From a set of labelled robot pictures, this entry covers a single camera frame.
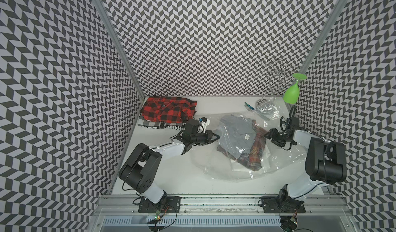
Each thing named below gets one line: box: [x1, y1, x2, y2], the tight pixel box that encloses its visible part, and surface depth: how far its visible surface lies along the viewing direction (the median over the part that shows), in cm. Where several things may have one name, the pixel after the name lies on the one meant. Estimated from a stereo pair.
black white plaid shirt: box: [137, 113, 187, 131], surface depth 102 cm
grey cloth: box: [217, 114, 257, 159], surface depth 90 cm
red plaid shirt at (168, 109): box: [139, 96, 198, 124], surface depth 103 cm
